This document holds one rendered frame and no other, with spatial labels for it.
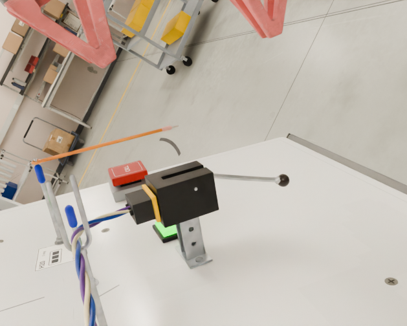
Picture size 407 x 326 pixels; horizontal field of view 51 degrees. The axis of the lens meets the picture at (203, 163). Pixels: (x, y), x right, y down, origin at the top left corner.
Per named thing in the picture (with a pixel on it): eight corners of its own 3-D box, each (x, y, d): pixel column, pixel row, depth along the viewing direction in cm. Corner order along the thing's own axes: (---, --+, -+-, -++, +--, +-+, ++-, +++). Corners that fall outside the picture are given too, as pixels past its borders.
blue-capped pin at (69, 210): (100, 285, 41) (77, 206, 38) (84, 291, 41) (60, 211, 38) (98, 277, 42) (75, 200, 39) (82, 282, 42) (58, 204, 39)
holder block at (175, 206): (219, 210, 41) (213, 171, 40) (164, 228, 39) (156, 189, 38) (202, 195, 45) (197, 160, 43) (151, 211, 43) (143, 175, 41)
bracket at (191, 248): (213, 260, 42) (205, 216, 40) (190, 269, 41) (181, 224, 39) (195, 240, 46) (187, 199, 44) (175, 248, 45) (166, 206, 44)
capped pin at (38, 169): (70, 240, 51) (44, 156, 47) (58, 246, 50) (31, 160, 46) (63, 237, 52) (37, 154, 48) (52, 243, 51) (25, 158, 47)
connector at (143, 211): (184, 209, 40) (180, 190, 39) (134, 226, 39) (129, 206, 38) (173, 198, 43) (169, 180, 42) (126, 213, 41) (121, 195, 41)
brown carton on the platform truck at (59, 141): (68, 139, 786) (50, 131, 771) (75, 135, 738) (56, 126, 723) (59, 159, 775) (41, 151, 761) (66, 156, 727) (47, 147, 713)
